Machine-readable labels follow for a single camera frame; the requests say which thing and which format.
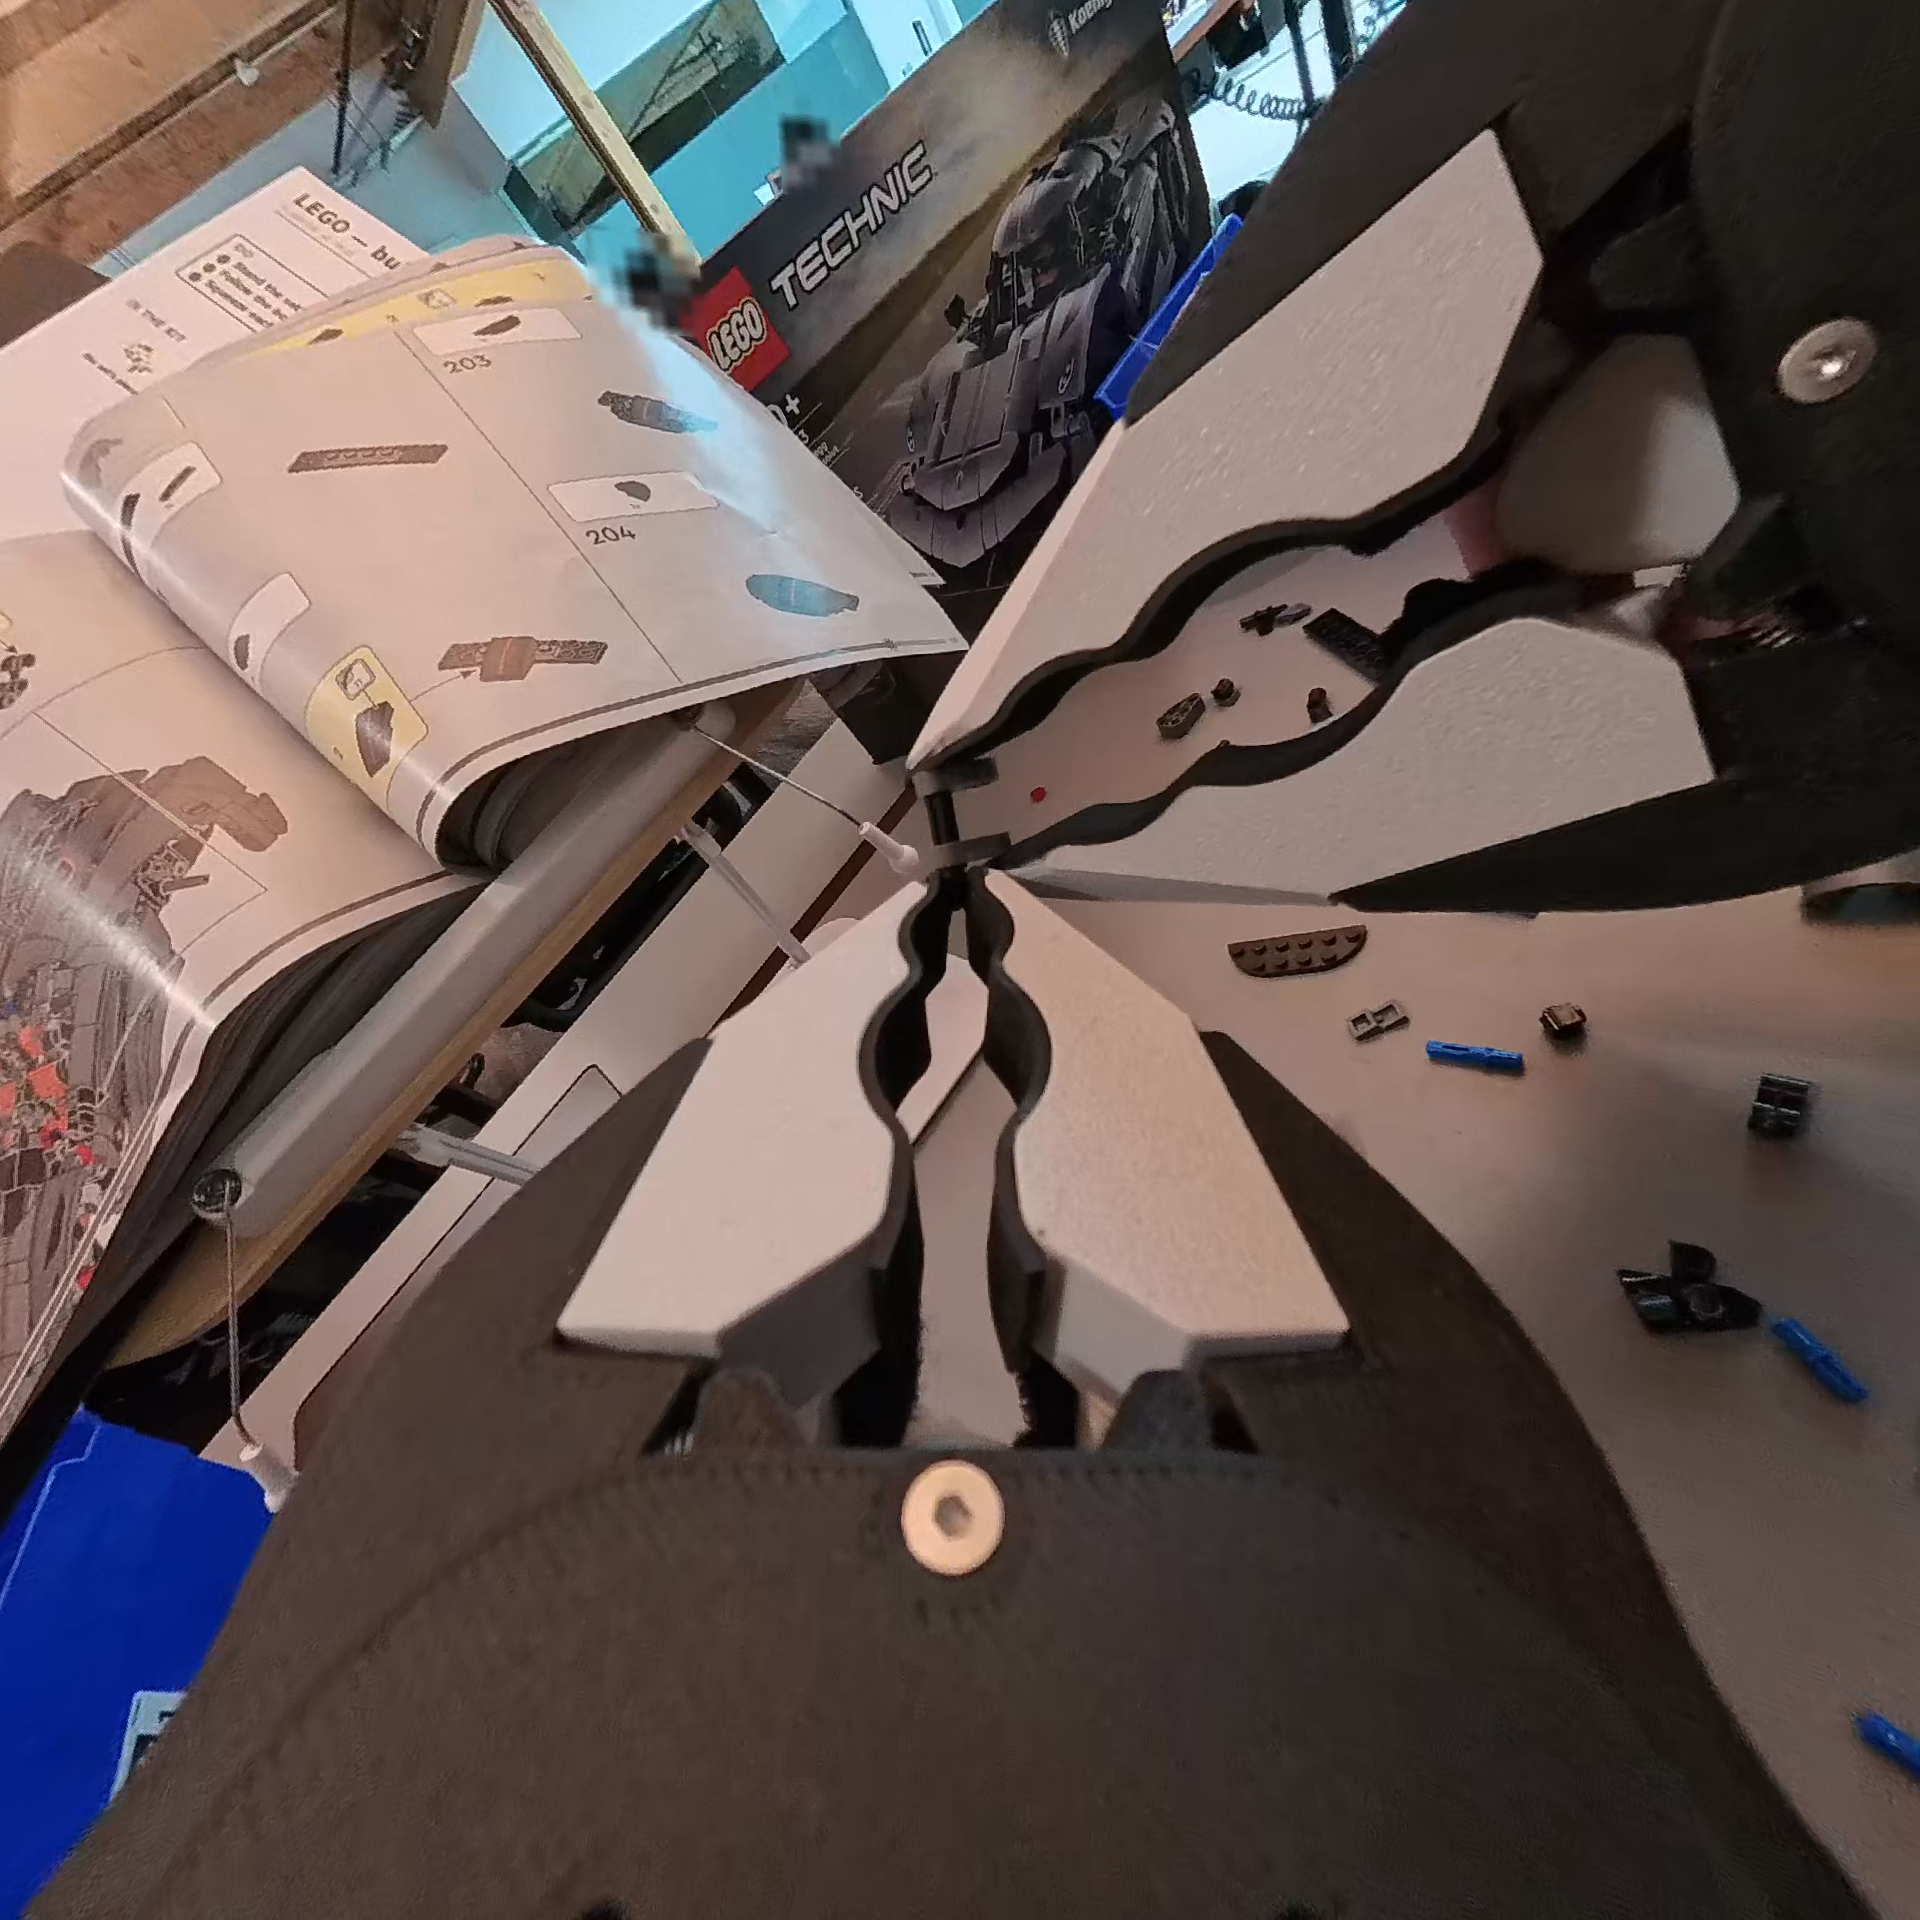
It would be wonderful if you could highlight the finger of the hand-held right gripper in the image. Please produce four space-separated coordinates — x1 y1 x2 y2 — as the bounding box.
995 613 1720 913
907 129 1549 778

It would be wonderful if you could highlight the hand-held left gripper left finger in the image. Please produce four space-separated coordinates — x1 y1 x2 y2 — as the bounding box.
556 877 947 1449

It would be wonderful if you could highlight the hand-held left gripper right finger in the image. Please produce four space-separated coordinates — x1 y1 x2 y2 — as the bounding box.
964 870 1352 1449

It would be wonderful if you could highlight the black lego connector with blue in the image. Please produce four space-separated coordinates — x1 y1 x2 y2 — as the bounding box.
1615 1241 1764 1337

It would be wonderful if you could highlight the lego instruction book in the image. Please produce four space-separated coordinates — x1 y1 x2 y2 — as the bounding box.
0 241 968 1443

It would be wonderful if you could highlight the black long studded lego plate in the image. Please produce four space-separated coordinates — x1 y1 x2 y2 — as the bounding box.
1303 604 1419 684

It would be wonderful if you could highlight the lego set box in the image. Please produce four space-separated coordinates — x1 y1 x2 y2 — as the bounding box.
667 22 1221 758

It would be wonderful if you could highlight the blue storage bin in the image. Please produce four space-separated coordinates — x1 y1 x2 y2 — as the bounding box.
1092 211 1250 430
0 1411 279 1876

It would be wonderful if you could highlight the black coiled cable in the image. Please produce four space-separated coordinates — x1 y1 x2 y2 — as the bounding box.
1191 76 1327 134

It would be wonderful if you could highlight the white cord with end cap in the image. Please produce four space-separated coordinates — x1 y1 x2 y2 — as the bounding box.
675 712 922 876
192 1169 302 1509

